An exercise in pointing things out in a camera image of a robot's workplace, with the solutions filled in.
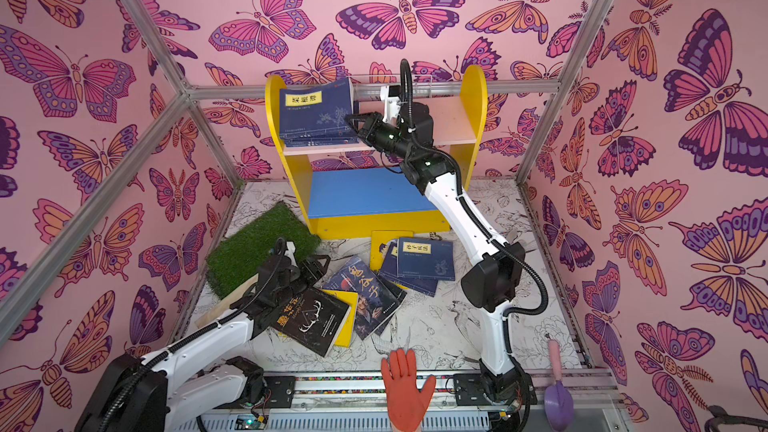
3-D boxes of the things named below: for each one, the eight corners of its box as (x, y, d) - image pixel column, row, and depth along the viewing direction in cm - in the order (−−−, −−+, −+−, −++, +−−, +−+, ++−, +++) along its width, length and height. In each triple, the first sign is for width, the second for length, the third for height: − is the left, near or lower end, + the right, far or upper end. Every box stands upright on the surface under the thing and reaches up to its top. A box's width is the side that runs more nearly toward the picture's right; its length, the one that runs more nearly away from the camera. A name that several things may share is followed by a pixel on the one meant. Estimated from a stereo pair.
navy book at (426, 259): (398, 280, 94) (398, 274, 91) (398, 244, 102) (398, 237, 99) (455, 280, 94) (457, 274, 90) (449, 244, 102) (451, 237, 99)
